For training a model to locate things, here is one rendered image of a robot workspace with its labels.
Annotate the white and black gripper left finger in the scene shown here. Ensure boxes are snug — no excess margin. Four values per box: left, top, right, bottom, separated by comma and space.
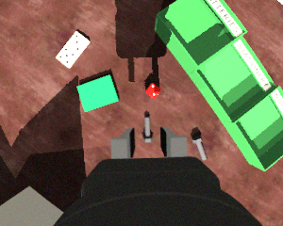
110, 128, 135, 159

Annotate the white domino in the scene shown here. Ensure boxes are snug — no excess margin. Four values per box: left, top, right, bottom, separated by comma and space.
57, 32, 90, 68

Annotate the green three-compartment bin rack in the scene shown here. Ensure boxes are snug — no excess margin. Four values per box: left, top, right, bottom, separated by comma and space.
155, 0, 283, 171

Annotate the red die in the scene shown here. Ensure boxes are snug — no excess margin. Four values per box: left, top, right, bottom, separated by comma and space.
146, 83, 161, 99

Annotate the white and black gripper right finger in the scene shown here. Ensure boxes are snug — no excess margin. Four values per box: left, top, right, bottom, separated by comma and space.
160, 127, 187, 157

